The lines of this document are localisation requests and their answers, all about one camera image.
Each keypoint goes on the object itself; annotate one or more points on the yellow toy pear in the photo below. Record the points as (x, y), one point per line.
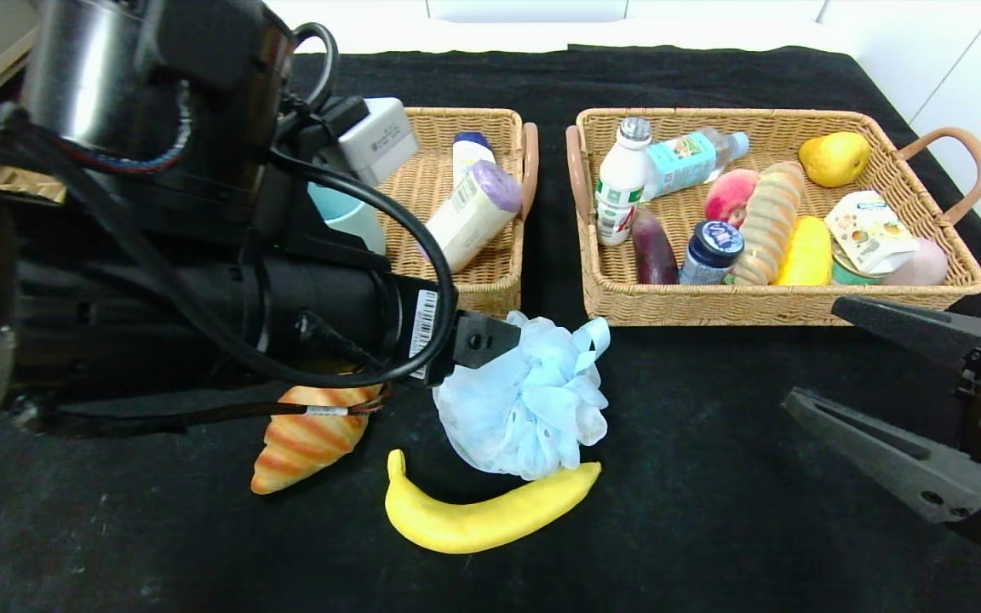
(833, 160)

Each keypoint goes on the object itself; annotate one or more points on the purple toy eggplant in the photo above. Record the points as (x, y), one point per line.
(654, 255)

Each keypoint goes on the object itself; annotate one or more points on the clear water bottle blue cap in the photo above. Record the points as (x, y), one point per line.
(686, 162)

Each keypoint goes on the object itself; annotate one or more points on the beige oval toy potato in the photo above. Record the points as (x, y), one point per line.
(929, 264)

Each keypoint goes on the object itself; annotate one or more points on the green tin can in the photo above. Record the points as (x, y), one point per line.
(848, 275)

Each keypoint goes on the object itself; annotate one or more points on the black table cloth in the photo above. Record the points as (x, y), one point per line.
(627, 77)

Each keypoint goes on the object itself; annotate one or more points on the yellow toy mango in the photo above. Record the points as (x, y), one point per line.
(807, 255)

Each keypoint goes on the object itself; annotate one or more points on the teal plastic mug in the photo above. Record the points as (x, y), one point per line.
(346, 217)

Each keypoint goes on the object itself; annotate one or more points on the wicker basket holding food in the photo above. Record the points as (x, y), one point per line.
(618, 289)

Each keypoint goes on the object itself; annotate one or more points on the white chewing gum pouch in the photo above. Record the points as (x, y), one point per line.
(869, 230)

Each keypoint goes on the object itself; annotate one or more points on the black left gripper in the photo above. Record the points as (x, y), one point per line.
(425, 325)

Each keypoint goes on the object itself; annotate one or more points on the pink toy peach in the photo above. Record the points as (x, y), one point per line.
(729, 197)

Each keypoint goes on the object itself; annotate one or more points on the wicker basket holding toiletries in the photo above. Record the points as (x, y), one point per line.
(490, 289)

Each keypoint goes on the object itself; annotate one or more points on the beige wooden rolling rack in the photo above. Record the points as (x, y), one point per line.
(26, 183)

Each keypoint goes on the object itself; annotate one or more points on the white bottle blue cap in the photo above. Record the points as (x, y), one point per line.
(469, 160)

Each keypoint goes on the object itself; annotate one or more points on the light blue bath pouf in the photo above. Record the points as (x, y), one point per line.
(533, 400)

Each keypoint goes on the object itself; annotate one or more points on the yellow toy banana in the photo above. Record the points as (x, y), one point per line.
(473, 524)

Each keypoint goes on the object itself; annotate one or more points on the white cupboard doors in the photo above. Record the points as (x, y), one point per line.
(967, 68)

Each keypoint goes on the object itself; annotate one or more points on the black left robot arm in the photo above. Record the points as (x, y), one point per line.
(158, 315)

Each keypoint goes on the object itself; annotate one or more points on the toy croissant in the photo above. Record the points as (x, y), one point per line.
(312, 443)

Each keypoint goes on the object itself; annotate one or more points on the striped spiral bread roll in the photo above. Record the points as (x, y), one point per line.
(767, 221)

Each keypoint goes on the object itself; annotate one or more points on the white milk drink bottle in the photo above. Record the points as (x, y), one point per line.
(622, 196)

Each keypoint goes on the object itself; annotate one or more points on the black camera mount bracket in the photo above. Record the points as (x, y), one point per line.
(303, 213)

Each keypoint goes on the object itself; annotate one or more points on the white bottle purple cap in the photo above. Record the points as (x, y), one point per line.
(473, 213)

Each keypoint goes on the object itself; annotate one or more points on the dark blue lid bottle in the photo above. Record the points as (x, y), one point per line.
(712, 243)

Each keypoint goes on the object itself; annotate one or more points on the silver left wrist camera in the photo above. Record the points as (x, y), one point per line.
(380, 140)

